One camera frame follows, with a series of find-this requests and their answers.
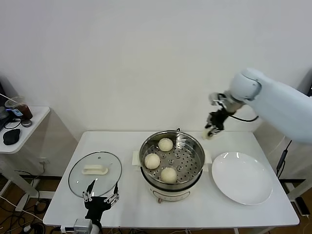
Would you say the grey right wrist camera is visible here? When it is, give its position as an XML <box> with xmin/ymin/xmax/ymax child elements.
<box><xmin>209</xmin><ymin>92</ymin><xmax>229</xmax><ymax>107</ymax></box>

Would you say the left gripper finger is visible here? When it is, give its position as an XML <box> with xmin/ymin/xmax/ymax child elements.
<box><xmin>82</xmin><ymin>179</ymin><xmax>97</xmax><ymax>203</ymax></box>
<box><xmin>104</xmin><ymin>182</ymin><xmax>121</xmax><ymax>204</ymax></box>

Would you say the white floor cable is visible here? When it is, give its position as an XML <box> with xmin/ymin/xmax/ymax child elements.
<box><xmin>0</xmin><ymin>196</ymin><xmax>44</xmax><ymax>223</ymax></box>

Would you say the plastic iced coffee cup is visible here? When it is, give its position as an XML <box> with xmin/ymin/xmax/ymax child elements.
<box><xmin>4</xmin><ymin>95</ymin><xmax>33</xmax><ymax>120</ymax></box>

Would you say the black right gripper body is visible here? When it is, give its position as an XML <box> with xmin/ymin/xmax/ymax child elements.
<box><xmin>208</xmin><ymin>109</ymin><xmax>231</xmax><ymax>130</ymax></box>

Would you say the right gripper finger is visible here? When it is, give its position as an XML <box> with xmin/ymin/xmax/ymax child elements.
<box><xmin>204</xmin><ymin>114</ymin><xmax>215</xmax><ymax>130</ymax></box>
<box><xmin>209</xmin><ymin>126</ymin><xmax>225</xmax><ymax>138</ymax></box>

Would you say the white round plate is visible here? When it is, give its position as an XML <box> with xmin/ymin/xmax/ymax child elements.
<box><xmin>211</xmin><ymin>152</ymin><xmax>273</xmax><ymax>205</ymax></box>

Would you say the glass lid with cream handle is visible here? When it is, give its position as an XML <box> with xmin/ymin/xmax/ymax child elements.
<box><xmin>68</xmin><ymin>152</ymin><xmax>122</xmax><ymax>198</ymax></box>

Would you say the black device with blue label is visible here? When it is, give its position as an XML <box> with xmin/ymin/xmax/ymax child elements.
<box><xmin>5</xmin><ymin>108</ymin><xmax>22</xmax><ymax>119</ymax></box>

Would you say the cream electric cooker base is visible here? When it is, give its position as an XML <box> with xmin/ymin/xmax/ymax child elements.
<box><xmin>132</xmin><ymin>149</ymin><xmax>212</xmax><ymax>203</ymax></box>

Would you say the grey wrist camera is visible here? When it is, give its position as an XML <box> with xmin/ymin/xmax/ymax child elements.
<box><xmin>74</xmin><ymin>218</ymin><xmax>93</xmax><ymax>233</ymax></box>
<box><xmin>209</xmin><ymin>92</ymin><xmax>229</xmax><ymax>107</ymax></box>

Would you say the white side table with cup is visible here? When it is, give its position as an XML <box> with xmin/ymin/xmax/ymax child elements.
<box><xmin>0</xmin><ymin>106</ymin><xmax>51</xmax><ymax>213</ymax></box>

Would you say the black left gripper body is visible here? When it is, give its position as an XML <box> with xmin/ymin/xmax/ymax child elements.
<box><xmin>84</xmin><ymin>196</ymin><xmax>116</xmax><ymax>220</ymax></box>

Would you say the black cable with inline adapter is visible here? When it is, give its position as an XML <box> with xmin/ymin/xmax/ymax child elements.
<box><xmin>276</xmin><ymin>140</ymin><xmax>293</xmax><ymax>177</ymax></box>

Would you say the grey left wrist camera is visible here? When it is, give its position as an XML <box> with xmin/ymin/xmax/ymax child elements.
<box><xmin>74</xmin><ymin>218</ymin><xmax>93</xmax><ymax>233</ymax></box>

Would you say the black desk cable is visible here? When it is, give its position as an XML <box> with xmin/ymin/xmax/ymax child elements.
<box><xmin>3</xmin><ymin>118</ymin><xmax>22</xmax><ymax>130</ymax></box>

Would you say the white steamed baozi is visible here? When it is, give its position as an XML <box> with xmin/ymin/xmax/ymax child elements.
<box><xmin>202</xmin><ymin>129</ymin><xmax>215</xmax><ymax>141</ymax></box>
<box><xmin>160</xmin><ymin>167</ymin><xmax>178</xmax><ymax>184</ymax></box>
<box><xmin>144</xmin><ymin>153</ymin><xmax>161</xmax><ymax>170</ymax></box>
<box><xmin>158</xmin><ymin>137</ymin><xmax>174</xmax><ymax>152</ymax></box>

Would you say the perforated steel steamer basket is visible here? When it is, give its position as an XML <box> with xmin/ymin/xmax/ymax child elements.
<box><xmin>139</xmin><ymin>131</ymin><xmax>204</xmax><ymax>191</ymax></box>

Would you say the black computer mouse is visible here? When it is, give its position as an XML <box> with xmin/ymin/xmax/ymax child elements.
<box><xmin>3</xmin><ymin>128</ymin><xmax>21</xmax><ymax>146</ymax></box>

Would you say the black floor cable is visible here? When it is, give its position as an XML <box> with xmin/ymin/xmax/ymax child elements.
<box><xmin>14</xmin><ymin>170</ymin><xmax>41</xmax><ymax>181</ymax></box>

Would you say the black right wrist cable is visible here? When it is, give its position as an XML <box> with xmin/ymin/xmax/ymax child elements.
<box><xmin>230</xmin><ymin>114</ymin><xmax>259</xmax><ymax>123</ymax></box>

